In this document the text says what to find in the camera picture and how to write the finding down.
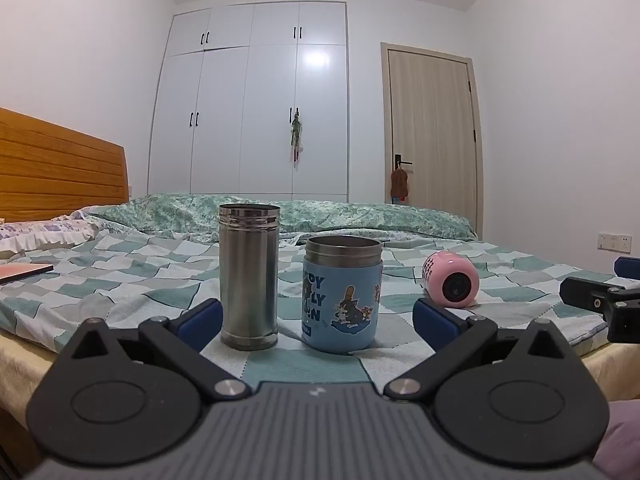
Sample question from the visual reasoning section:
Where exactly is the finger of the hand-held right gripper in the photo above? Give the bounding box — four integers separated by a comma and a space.
614, 256, 640, 281
559, 276, 640, 345

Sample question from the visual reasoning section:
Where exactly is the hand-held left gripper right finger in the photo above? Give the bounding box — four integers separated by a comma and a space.
382, 297, 581, 403

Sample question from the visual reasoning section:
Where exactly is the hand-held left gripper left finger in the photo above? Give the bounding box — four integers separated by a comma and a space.
59, 299, 252, 404

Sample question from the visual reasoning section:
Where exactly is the pink cup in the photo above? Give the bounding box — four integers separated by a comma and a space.
421, 250, 481, 307

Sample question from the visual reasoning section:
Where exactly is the tall stainless steel cup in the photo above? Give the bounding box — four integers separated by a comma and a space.
218, 203, 281, 351

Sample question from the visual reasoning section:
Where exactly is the blue cartoon print cup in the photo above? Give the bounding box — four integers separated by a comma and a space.
301, 236, 384, 353

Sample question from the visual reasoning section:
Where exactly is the checkered bed sheet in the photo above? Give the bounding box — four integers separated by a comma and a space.
0, 232, 640, 386

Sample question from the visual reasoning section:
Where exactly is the green floral quilt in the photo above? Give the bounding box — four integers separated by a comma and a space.
90, 194, 476, 248

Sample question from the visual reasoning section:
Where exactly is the brown hanging pouch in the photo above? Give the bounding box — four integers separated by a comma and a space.
390, 167, 411, 205

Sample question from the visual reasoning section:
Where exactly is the purple cloth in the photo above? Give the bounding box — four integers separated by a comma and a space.
595, 400, 640, 480

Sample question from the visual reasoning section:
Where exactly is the pink flat book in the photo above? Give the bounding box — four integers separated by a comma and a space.
0, 262, 54, 286

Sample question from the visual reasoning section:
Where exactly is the ruffled floral pillow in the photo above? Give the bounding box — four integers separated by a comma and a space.
0, 207, 101, 262

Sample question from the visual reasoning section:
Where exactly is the light wooden door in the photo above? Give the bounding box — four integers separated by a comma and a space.
380, 42, 483, 238

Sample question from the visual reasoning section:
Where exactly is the wooden headboard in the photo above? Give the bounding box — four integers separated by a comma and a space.
0, 107, 130, 223

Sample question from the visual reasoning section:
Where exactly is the green hanging ornament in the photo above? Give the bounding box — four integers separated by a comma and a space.
289, 108, 305, 163

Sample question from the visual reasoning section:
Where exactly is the white wardrobe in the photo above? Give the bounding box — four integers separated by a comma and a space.
147, 1, 349, 203

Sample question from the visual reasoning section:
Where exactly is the white wall socket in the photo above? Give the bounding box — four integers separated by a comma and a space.
597, 231, 633, 252

